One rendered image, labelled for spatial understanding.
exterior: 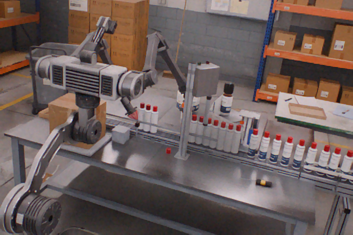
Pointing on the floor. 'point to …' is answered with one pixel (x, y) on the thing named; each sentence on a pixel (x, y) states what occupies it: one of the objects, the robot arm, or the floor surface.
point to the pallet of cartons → (82, 20)
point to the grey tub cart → (40, 97)
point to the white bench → (341, 128)
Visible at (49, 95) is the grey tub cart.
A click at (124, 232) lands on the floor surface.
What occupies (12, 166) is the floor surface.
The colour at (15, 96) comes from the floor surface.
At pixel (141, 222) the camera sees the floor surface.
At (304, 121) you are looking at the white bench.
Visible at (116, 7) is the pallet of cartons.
